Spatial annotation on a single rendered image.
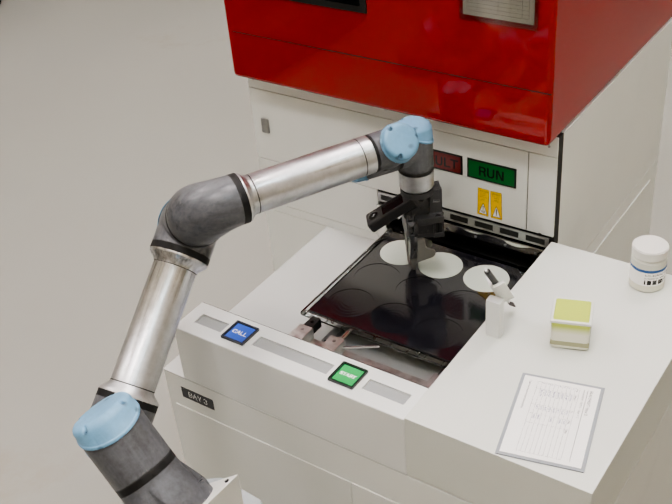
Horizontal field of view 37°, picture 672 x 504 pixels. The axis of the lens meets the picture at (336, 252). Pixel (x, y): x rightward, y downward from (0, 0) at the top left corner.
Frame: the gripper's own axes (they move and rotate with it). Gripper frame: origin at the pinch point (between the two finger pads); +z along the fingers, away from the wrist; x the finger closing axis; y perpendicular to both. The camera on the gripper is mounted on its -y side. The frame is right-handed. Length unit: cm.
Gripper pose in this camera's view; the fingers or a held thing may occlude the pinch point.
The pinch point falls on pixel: (410, 264)
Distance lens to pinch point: 224.6
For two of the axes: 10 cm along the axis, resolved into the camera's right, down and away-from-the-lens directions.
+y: 9.9, -1.3, 0.6
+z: 0.8, 8.2, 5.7
